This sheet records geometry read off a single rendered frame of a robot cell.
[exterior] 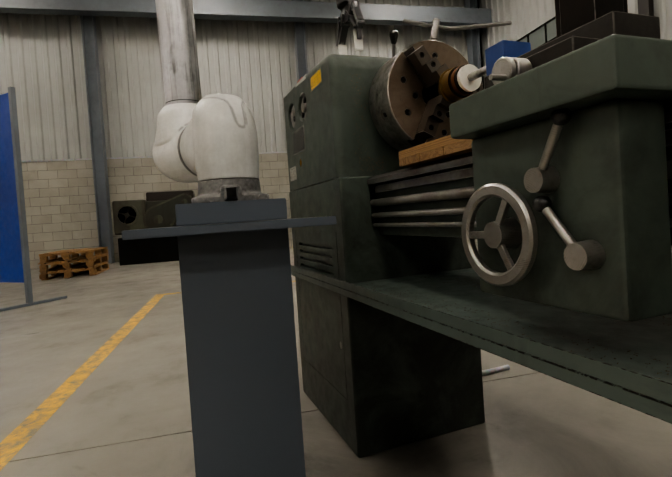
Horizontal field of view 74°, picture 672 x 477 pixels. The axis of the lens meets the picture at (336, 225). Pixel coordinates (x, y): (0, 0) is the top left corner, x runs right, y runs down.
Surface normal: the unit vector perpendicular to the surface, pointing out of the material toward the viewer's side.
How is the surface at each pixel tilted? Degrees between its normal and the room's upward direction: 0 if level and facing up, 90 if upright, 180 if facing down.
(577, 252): 90
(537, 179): 90
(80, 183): 90
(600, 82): 90
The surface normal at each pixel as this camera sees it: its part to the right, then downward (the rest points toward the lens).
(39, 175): 0.22, 0.00
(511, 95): -0.93, 0.07
